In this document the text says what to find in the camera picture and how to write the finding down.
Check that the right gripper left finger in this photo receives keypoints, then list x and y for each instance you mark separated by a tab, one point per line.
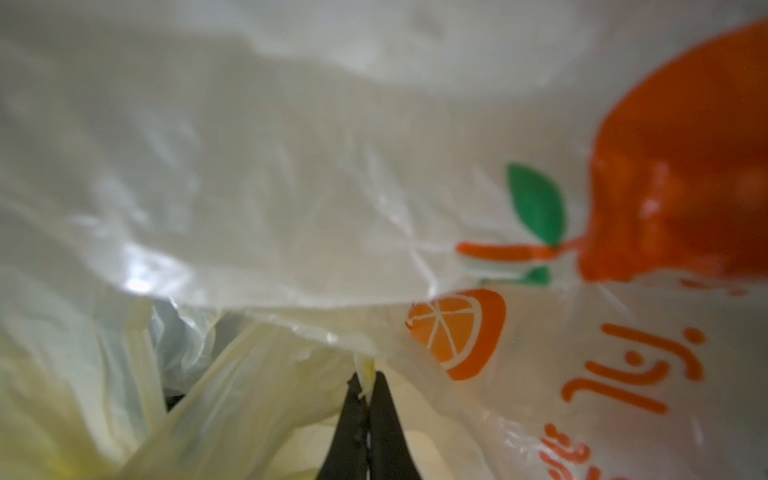
347	457

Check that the yellow translucent plastic bag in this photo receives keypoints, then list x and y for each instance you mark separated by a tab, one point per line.
545	222

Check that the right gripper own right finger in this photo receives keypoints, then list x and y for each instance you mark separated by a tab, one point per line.
388	454

